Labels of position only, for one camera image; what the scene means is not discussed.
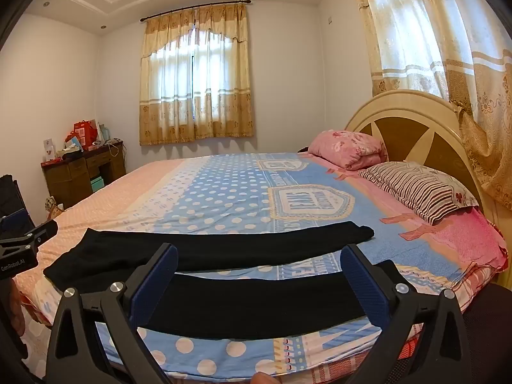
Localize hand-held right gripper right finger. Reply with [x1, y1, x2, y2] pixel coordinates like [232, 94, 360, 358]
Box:
[340, 243, 473, 384]

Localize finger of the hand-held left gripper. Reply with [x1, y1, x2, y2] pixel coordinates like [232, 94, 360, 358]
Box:
[23, 219, 59, 247]
[0, 207, 32, 236]

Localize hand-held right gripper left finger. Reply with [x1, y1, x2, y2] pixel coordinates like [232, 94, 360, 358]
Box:
[43, 242, 179, 384]

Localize black pants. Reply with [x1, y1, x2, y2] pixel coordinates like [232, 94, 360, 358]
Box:
[43, 221, 408, 340]

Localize black chair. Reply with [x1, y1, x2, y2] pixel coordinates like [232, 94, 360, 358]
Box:
[0, 174, 21, 217]

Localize floral patterned bag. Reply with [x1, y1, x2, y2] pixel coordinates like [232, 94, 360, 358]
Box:
[45, 196, 65, 217]

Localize brown wooden desk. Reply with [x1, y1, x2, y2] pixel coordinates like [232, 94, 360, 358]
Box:
[41, 140, 126, 209]

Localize red checked mattress pad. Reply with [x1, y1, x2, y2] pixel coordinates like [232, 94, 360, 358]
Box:
[394, 334, 422, 369]

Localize white blue bag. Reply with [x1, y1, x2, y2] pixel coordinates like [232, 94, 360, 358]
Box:
[63, 134, 84, 155]

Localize striped pillow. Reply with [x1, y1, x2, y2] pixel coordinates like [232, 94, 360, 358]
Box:
[358, 162, 480, 226]

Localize bed with polka-dot sheet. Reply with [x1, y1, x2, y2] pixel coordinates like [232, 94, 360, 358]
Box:
[18, 152, 508, 384]

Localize red gift bag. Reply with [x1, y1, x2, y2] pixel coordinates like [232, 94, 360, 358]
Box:
[72, 120, 98, 150]

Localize pink towel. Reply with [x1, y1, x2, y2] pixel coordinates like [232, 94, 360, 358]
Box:
[430, 207, 508, 268]

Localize pink floral pillow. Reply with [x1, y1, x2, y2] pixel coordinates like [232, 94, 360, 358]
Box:
[307, 130, 388, 171]

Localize dark mesh cloth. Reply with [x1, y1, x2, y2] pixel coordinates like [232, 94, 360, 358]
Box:
[460, 282, 512, 384]

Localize cream brown bed headboard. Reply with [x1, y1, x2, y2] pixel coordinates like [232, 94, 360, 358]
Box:
[345, 89, 500, 233]

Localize beige floral window curtain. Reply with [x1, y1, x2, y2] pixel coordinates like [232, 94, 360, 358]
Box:
[139, 2, 254, 146]
[347, 0, 512, 212]

